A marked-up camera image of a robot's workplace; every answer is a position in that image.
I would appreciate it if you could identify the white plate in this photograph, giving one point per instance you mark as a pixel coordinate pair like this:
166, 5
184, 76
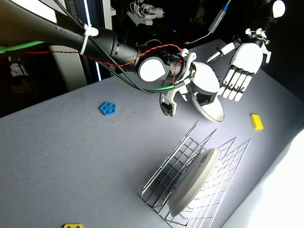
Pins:
197, 180
212, 111

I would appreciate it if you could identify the white spare robot hand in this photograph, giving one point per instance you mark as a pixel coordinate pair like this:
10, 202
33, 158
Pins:
147, 12

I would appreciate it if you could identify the yellow rectangular block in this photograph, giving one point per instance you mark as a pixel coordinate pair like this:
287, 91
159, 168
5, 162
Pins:
257, 122

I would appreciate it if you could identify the blue pentagon block with holes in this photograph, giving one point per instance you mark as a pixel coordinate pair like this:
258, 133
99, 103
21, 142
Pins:
108, 109

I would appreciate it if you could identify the white backdrop sheet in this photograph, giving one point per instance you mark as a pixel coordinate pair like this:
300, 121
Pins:
280, 185

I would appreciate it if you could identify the grey table cloth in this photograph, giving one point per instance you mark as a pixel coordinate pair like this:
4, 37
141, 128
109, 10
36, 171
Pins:
71, 154

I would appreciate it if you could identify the yellow block with holes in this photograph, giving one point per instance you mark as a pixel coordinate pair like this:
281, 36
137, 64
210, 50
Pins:
71, 226

